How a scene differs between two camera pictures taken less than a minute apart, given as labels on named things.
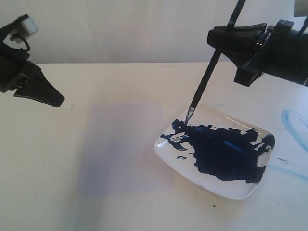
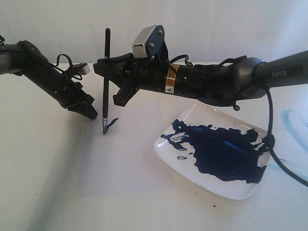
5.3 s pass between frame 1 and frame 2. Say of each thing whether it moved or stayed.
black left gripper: moved
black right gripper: moved
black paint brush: moved
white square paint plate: stayed
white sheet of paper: stayed
